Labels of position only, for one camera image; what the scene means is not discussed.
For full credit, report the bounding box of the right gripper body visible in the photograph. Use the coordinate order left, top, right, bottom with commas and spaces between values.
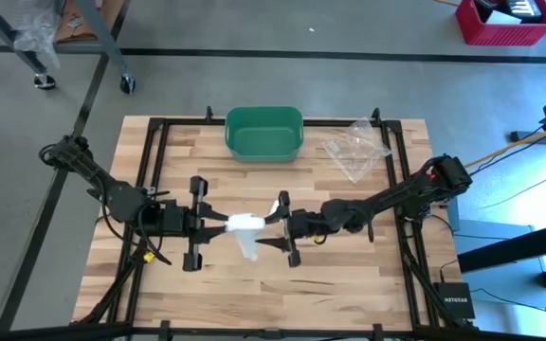
277, 190, 326, 268

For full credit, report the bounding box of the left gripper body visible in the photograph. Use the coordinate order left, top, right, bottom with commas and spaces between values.
158, 175, 208, 273

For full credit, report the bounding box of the long clear plastic bag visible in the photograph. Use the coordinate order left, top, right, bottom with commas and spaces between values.
225, 212, 267, 262

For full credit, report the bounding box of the green plastic basket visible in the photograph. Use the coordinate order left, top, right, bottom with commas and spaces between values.
224, 105, 305, 165

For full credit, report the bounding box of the grey metal wheeled cart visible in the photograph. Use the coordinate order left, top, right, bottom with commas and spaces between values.
0, 0, 137, 94

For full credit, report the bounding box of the black metal stand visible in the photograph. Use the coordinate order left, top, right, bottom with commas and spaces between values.
457, 101, 546, 341

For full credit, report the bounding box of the brown cardboard box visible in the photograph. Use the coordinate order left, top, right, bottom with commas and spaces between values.
54, 0, 127, 44

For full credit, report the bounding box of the crumpled clear plastic wrap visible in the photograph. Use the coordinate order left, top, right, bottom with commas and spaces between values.
14, 0, 64, 67

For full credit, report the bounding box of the red plastic crate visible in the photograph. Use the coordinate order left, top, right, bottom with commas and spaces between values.
454, 0, 546, 47

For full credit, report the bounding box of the black electronic device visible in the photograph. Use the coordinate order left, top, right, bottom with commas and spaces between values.
472, 0, 546, 24

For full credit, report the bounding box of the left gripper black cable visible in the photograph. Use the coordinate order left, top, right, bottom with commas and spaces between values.
100, 203, 173, 266

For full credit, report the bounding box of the black Netgear network switch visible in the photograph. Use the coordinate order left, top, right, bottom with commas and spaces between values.
432, 281, 477, 321

